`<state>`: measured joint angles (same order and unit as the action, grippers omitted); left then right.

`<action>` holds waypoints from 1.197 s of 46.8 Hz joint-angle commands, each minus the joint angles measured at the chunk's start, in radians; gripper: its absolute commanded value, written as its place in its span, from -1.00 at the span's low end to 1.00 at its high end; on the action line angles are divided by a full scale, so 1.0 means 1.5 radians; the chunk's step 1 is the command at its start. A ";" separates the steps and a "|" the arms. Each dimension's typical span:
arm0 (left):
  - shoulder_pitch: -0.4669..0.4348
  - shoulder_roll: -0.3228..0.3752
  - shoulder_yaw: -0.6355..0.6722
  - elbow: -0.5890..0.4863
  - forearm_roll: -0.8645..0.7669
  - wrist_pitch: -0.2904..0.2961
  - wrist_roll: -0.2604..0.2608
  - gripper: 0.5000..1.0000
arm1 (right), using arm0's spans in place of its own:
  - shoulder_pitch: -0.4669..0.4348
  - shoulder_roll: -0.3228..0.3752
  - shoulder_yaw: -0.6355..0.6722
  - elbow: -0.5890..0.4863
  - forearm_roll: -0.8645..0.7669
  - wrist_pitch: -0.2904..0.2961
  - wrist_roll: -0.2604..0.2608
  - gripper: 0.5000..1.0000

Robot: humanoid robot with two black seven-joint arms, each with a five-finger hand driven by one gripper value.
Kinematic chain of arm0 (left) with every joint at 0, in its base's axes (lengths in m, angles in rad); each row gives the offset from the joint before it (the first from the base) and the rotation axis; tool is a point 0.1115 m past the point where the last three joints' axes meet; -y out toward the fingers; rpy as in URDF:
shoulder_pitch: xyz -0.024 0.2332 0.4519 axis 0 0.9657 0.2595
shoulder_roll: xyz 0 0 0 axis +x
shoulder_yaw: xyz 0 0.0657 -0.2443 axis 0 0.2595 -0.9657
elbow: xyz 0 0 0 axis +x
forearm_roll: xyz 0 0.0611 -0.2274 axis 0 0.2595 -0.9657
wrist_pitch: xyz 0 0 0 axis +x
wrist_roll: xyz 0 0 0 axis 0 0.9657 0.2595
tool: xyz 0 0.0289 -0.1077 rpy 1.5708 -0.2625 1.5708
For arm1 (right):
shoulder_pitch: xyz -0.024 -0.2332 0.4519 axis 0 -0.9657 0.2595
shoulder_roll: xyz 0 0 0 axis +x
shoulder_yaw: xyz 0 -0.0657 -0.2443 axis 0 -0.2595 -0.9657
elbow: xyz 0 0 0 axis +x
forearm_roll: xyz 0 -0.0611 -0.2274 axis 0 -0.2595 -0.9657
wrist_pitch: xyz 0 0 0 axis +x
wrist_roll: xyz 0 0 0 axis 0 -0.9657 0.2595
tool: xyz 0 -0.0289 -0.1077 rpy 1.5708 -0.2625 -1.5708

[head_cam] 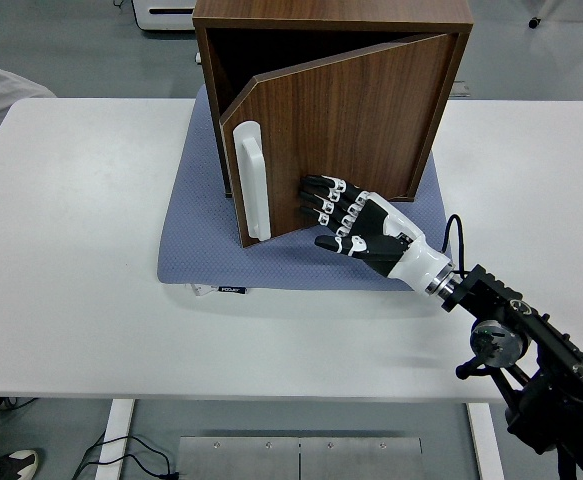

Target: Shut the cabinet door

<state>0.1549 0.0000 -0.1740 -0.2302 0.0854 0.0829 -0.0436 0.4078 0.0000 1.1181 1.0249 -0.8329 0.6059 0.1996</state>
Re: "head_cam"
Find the brown wooden cabinet door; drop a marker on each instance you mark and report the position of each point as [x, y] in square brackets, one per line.
[346, 125]

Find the white mat label tag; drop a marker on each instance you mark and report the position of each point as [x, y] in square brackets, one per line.
[201, 290]

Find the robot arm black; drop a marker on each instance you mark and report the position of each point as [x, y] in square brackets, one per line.
[546, 340]

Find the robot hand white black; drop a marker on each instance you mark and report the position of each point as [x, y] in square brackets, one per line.
[376, 235]

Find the grey metal bracket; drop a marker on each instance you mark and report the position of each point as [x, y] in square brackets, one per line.
[462, 89]

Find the white table leg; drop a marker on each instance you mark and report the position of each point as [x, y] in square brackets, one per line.
[486, 440]
[116, 440]

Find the brown wooden cabinet body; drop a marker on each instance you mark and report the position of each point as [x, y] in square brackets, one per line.
[321, 10]

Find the black and white shoe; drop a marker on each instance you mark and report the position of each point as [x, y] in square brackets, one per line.
[11, 465]

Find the white appliance with dark slot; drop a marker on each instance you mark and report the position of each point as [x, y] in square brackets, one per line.
[166, 20]

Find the black caster wheel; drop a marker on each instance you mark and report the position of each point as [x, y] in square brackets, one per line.
[534, 22]

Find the grey metal plate with screws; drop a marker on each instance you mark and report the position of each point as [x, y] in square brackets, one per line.
[236, 460]
[361, 460]

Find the black mat label tag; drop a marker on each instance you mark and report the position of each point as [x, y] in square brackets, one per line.
[233, 290]

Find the blue textured mat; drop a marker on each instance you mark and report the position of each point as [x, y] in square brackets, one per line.
[196, 250]

